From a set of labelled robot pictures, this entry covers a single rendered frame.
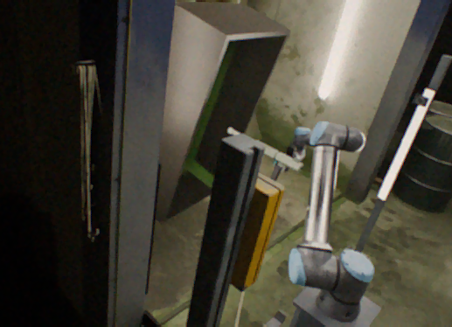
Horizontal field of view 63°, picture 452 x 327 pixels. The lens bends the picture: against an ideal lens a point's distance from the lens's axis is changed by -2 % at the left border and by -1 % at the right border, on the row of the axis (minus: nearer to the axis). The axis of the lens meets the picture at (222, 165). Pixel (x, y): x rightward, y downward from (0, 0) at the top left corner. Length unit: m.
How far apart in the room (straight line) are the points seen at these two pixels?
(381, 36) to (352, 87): 0.50
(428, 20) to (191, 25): 2.23
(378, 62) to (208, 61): 2.18
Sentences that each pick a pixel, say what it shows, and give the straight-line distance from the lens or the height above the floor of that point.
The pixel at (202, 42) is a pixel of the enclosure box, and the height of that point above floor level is 1.57.
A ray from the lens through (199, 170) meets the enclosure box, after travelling 2.76.
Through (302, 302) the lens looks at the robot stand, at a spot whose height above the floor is 0.64.
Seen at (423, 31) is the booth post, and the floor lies 1.69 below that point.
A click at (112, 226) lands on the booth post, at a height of 1.11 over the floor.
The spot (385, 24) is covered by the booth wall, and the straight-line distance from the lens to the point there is 3.62.
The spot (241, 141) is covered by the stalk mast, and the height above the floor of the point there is 1.64.
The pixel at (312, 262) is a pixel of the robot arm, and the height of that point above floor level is 0.89.
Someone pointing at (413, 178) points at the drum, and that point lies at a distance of 4.25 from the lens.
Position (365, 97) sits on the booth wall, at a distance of 3.70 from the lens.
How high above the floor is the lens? 1.91
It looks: 29 degrees down
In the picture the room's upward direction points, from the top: 11 degrees clockwise
